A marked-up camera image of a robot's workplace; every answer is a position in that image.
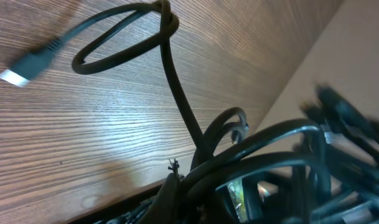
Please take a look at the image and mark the black cable bundle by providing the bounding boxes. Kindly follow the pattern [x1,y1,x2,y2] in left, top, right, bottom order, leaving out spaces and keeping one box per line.
[0,0,379,224]

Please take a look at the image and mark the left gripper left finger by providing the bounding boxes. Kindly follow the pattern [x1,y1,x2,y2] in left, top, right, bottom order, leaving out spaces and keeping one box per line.
[138,173,179,224]

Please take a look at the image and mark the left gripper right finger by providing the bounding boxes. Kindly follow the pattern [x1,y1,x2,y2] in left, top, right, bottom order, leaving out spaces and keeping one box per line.
[204,189,239,224]

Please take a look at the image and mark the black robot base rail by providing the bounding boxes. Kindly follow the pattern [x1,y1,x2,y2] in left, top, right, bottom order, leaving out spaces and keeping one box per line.
[82,185,161,223]

